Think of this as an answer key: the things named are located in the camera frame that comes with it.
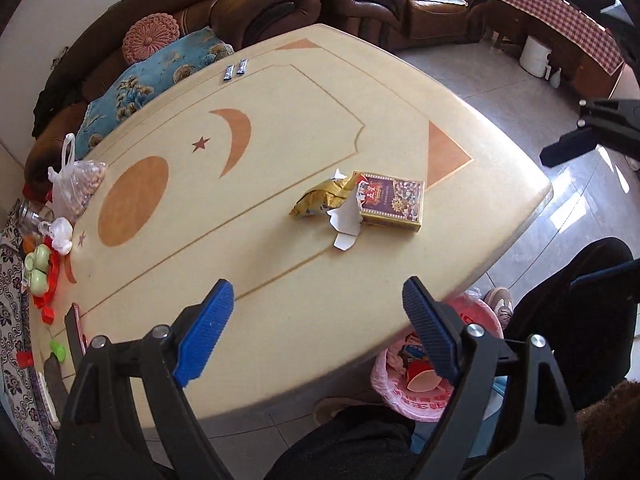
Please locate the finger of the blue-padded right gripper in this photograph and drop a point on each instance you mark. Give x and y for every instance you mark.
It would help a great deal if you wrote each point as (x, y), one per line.
(612, 124)

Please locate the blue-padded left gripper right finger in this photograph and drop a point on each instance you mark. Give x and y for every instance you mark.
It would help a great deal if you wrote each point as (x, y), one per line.
(536, 436)

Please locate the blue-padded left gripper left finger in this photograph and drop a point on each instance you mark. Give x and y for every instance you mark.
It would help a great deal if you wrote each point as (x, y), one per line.
(101, 436)

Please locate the red paper cup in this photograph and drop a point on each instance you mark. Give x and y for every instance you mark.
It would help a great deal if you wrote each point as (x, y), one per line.
(421, 376)

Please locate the white remote stick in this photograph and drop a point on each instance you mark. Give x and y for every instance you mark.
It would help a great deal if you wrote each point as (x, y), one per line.
(49, 406)

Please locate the brown fuzzy right sleeve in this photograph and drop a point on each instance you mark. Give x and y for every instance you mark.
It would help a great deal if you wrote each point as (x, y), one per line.
(610, 434)

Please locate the checkered cloth side table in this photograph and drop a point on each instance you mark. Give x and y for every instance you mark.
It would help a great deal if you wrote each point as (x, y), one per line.
(586, 52)

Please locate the grey cloth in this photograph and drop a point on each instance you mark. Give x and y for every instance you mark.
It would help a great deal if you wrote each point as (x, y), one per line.
(57, 389)

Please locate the patterned covered bench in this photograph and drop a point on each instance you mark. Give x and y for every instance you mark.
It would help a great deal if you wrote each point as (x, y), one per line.
(20, 395)

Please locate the green small toy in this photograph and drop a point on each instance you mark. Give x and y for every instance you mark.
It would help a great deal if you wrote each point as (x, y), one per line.
(58, 350)

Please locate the smartphone pink case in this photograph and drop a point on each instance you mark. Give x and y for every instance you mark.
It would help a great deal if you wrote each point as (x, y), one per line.
(75, 335)

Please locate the red clip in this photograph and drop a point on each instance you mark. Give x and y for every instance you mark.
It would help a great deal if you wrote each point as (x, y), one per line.
(24, 359)

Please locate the person's black trouser legs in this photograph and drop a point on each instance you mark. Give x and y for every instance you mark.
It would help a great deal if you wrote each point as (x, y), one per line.
(590, 330)

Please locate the red fruit tray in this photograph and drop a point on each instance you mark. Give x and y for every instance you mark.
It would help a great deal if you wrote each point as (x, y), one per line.
(43, 267)

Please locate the small white plastic bag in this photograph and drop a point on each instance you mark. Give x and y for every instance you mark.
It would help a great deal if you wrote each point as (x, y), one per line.
(60, 233)

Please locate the glass teapot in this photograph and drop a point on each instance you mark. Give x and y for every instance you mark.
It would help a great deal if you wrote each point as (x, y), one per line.
(31, 215)

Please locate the purple gold snack box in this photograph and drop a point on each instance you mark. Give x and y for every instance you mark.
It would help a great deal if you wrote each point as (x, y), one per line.
(379, 201)

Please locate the brown leather armchair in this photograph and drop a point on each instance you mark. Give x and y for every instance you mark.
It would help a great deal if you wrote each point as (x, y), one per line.
(401, 24)

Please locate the plastic bag of nuts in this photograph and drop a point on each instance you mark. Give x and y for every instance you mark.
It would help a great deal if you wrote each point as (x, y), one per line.
(75, 183)

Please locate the gold foil wrapper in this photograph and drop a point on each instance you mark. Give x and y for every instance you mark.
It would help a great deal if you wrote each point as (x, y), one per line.
(323, 197)

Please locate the cream coffee table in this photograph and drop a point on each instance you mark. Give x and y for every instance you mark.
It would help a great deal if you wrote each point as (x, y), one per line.
(201, 182)

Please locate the blue floral sofa cover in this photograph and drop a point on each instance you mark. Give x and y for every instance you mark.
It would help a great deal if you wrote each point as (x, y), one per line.
(144, 81)

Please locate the black clothing on sofa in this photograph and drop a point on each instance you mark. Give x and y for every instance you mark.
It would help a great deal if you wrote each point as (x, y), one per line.
(60, 91)

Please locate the right small battery pack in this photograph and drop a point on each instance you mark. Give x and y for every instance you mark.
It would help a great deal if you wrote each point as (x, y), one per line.
(241, 70)

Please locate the small battery pack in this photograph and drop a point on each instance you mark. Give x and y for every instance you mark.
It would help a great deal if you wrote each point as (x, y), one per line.
(241, 70)
(228, 73)

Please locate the left small battery pack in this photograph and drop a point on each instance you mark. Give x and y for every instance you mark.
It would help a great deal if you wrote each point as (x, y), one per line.
(228, 73)

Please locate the brown leather sofa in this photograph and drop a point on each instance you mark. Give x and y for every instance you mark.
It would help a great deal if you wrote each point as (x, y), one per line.
(96, 56)

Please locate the pink round cushion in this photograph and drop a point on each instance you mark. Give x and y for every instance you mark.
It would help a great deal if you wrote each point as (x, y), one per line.
(149, 35)

